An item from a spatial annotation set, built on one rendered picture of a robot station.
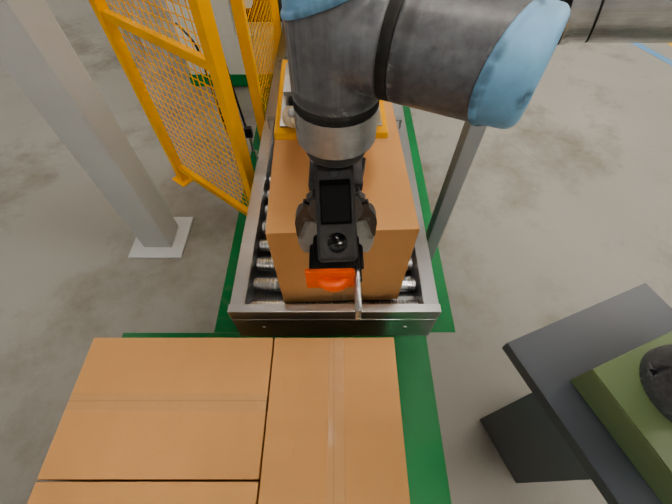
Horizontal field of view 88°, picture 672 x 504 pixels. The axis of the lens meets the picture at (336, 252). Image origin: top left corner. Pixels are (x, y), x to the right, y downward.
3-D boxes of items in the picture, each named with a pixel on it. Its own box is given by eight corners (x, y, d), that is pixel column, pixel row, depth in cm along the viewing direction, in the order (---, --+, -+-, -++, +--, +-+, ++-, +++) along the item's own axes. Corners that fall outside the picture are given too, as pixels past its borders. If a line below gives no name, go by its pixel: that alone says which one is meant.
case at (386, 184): (290, 181, 157) (278, 98, 124) (379, 179, 157) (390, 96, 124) (284, 303, 123) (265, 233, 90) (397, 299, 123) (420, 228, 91)
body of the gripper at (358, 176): (361, 183, 53) (366, 112, 43) (363, 227, 48) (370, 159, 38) (310, 183, 53) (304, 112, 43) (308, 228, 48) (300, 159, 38)
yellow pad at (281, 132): (282, 65, 107) (280, 48, 103) (315, 65, 108) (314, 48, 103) (274, 140, 89) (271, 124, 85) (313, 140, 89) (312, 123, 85)
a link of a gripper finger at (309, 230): (308, 228, 59) (327, 193, 52) (306, 257, 56) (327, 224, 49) (290, 224, 58) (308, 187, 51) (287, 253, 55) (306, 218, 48)
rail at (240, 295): (287, 37, 263) (284, 8, 248) (295, 37, 263) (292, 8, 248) (241, 327, 133) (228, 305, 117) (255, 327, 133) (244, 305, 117)
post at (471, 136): (416, 256, 200) (473, 90, 117) (428, 256, 200) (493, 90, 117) (418, 266, 196) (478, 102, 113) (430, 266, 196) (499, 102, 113)
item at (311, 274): (308, 244, 60) (306, 226, 56) (351, 243, 60) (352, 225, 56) (307, 288, 55) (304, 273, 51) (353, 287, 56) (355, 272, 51)
